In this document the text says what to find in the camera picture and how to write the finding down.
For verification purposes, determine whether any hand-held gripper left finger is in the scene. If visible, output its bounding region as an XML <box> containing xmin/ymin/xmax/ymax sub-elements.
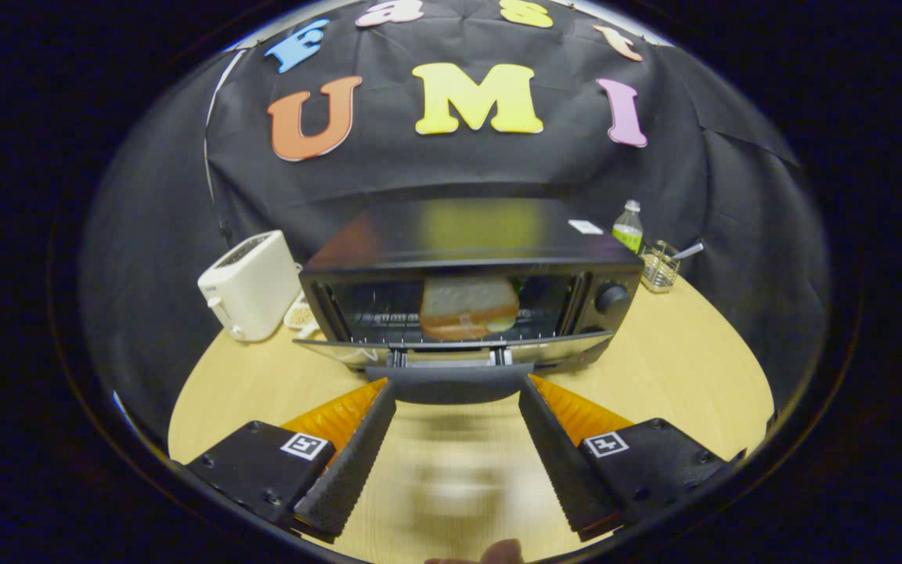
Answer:
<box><xmin>185</xmin><ymin>378</ymin><xmax>398</xmax><ymax>543</ymax></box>

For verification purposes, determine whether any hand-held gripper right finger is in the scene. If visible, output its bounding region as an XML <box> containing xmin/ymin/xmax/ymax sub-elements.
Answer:
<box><xmin>519</xmin><ymin>374</ymin><xmax>747</xmax><ymax>543</ymax></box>

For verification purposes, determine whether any toasted sandwich with lettuce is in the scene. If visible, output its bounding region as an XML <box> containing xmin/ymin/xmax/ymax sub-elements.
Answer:
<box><xmin>420</xmin><ymin>276</ymin><xmax>521</xmax><ymax>342</ymax></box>

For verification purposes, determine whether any black toaster oven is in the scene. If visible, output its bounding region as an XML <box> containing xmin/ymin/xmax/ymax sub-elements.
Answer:
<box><xmin>298</xmin><ymin>197</ymin><xmax>645</xmax><ymax>406</ymax></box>

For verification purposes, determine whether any white bread toaster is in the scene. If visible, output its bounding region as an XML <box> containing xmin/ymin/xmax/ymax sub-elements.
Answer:
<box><xmin>197</xmin><ymin>230</ymin><xmax>302</xmax><ymax>343</ymax></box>

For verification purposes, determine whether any small divided seed dish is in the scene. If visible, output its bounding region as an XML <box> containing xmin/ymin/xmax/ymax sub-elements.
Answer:
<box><xmin>284</xmin><ymin>294</ymin><xmax>323</xmax><ymax>339</ymax></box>

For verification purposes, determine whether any green liquid plastic bottle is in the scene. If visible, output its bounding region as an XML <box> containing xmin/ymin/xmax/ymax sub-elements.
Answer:
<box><xmin>612</xmin><ymin>200</ymin><xmax>644</xmax><ymax>255</ymax></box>

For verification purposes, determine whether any black backdrop cloth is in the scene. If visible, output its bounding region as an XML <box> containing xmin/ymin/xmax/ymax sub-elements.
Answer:
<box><xmin>79</xmin><ymin>0</ymin><xmax>832</xmax><ymax>439</ymax></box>

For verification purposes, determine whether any clear wire basket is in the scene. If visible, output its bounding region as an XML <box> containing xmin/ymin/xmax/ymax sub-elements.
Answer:
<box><xmin>640</xmin><ymin>240</ymin><xmax>681</xmax><ymax>294</ymax></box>

